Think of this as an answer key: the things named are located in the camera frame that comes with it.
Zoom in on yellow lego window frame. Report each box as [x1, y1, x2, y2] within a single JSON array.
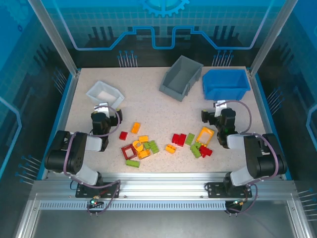
[[196, 126, 215, 146]]

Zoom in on white plastic bin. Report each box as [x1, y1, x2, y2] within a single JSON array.
[[85, 80, 125, 109]]

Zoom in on red lego window frame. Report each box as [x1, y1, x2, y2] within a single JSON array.
[[121, 144, 138, 161]]

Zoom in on blue plastic bin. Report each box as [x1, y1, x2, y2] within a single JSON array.
[[202, 68, 251, 101]]

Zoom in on grey plastic bin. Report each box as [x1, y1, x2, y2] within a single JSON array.
[[158, 55, 204, 102]]

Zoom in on stacked red lego bricks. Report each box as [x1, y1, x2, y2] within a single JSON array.
[[199, 145, 213, 158]]

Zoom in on blue table border strip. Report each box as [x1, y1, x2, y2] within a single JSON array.
[[247, 69, 293, 180], [36, 71, 80, 180]]

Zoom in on purple cable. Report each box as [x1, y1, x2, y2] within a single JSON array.
[[63, 106, 122, 216], [224, 100, 283, 216]]

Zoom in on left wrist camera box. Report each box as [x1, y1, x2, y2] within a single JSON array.
[[94, 102, 110, 116]]

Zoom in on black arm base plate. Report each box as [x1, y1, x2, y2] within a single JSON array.
[[207, 182, 253, 199], [75, 182, 121, 199]]

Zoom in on aluminium profile rail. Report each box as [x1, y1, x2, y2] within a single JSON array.
[[32, 173, 298, 199]]

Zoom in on aluminium frame post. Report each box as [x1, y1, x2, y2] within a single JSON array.
[[27, 0, 81, 76], [248, 0, 299, 76]]

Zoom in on slotted grey cable duct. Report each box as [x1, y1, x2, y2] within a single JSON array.
[[39, 201, 227, 211]]

